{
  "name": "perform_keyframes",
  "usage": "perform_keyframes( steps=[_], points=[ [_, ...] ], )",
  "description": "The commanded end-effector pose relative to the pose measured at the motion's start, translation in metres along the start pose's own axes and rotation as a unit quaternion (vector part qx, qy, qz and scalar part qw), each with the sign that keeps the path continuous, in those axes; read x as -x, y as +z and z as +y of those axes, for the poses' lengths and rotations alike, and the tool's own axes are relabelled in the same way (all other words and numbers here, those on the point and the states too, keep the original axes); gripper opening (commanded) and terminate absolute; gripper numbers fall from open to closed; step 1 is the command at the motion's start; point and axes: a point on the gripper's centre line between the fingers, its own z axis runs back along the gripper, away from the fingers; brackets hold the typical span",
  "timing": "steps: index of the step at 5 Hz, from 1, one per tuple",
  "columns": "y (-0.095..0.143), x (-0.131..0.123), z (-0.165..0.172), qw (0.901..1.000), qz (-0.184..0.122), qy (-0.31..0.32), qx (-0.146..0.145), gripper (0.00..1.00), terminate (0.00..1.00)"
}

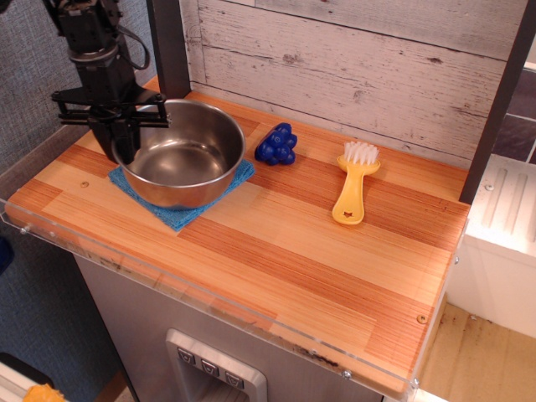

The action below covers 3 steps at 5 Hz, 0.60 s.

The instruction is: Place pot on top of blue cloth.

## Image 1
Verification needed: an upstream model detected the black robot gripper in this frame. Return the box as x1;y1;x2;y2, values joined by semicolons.
52;44;169;164

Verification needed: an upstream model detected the stainless steel pot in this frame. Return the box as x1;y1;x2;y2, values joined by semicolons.
112;99;246;209

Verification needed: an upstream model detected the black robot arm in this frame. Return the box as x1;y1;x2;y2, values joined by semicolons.
44;1;170;164

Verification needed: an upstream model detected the blue folded cloth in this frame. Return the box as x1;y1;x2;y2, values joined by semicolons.
108;160;255;232

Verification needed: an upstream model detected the clear acrylic front guard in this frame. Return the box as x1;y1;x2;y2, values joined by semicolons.
3;202;421;401

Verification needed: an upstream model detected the blue toy grape bunch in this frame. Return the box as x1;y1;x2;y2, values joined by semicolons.
255;122;298;166

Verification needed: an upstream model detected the grey toy fridge cabinet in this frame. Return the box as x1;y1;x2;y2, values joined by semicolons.
75;257;382;401

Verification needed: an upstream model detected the yellow dish brush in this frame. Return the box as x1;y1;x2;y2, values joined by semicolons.
332;142;381;225

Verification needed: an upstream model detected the silver dispenser panel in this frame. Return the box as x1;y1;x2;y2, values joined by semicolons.
166;328;268;401

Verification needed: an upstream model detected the orange object bottom left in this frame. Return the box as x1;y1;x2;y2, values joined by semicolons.
22;384;66;402

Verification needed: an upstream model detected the white toy sink unit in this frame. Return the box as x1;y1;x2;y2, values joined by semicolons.
446;62;536;336

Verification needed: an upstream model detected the dark grey left post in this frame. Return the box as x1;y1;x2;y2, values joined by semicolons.
146;0;191;99

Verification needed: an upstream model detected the dark grey post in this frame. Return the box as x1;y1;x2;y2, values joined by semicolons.
459;0;535;204
146;0;191;99

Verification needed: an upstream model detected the dark grey right post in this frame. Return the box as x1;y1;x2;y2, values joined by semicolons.
459;0;535;204

